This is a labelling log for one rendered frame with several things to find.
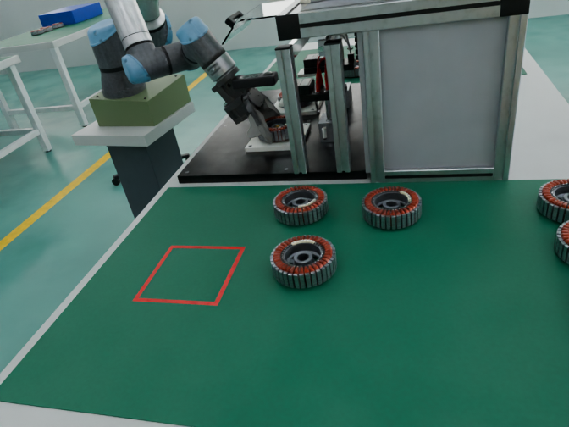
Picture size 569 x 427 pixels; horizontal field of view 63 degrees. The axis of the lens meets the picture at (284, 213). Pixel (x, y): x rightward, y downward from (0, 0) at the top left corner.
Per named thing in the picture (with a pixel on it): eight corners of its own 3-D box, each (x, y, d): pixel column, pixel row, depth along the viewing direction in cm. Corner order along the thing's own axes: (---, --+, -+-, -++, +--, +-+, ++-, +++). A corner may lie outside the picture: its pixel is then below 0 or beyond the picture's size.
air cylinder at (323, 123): (320, 142, 119) (317, 123, 117) (324, 131, 125) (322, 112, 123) (339, 141, 118) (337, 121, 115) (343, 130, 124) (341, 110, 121)
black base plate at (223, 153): (179, 183, 117) (176, 175, 115) (250, 97, 168) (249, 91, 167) (367, 179, 104) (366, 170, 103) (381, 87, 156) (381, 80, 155)
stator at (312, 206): (266, 211, 98) (262, 196, 96) (310, 192, 102) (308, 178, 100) (291, 234, 90) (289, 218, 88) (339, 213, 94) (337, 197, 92)
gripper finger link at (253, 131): (258, 152, 122) (245, 121, 123) (275, 141, 119) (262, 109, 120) (251, 152, 119) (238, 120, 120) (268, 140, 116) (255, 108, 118)
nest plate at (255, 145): (245, 152, 122) (244, 147, 121) (260, 129, 134) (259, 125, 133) (301, 149, 118) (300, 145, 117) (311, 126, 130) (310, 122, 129)
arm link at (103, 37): (94, 63, 160) (80, 23, 152) (132, 53, 165) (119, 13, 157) (102, 71, 151) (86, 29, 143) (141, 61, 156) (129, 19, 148)
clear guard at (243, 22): (221, 45, 127) (217, 22, 124) (246, 26, 146) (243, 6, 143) (339, 32, 118) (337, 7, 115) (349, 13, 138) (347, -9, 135)
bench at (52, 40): (6, 133, 435) (-35, 52, 396) (112, 73, 589) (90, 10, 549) (86, 128, 411) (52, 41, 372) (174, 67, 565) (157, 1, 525)
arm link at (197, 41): (192, 20, 119) (201, 9, 111) (220, 56, 123) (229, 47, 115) (170, 38, 117) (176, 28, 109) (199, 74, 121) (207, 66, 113)
